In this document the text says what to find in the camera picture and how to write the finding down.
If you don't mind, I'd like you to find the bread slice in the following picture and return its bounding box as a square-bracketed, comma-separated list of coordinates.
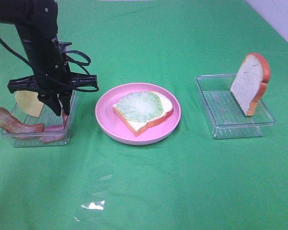
[230, 52, 271, 116]
[112, 91, 174, 137]

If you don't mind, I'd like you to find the clear left plastic tray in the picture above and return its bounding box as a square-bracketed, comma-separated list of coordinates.
[1, 91, 79, 148]

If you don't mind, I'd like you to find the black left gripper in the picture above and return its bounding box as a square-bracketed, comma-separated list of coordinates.
[8, 25, 99, 116]

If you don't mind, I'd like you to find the clear right plastic tray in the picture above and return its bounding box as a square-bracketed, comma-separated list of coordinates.
[195, 73, 275, 139]

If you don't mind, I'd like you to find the green lettuce leaf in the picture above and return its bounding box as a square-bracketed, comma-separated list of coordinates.
[114, 91, 164, 122]

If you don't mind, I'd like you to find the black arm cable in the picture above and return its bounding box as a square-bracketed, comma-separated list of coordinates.
[0, 27, 99, 92]

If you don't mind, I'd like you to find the clear plastic tray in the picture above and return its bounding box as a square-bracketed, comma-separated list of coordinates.
[195, 73, 275, 139]
[1, 91, 79, 148]

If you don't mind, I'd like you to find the pink bacon strip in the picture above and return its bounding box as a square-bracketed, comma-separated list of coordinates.
[39, 112, 68, 143]

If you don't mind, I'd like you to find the green tablecloth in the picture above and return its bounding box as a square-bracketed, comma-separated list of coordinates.
[0, 0, 288, 230]

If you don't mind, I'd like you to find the dark bacon strip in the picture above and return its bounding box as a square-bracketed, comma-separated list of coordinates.
[0, 107, 44, 133]

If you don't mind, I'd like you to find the pink round plate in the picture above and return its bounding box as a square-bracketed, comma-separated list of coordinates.
[95, 82, 181, 145]

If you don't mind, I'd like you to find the clear plastic film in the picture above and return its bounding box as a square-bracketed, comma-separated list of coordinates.
[73, 172, 113, 230]

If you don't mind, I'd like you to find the yellow cheese slice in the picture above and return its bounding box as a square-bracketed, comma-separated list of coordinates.
[15, 91, 44, 117]

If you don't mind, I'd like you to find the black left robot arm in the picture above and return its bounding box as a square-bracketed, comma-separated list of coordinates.
[0, 0, 99, 116]

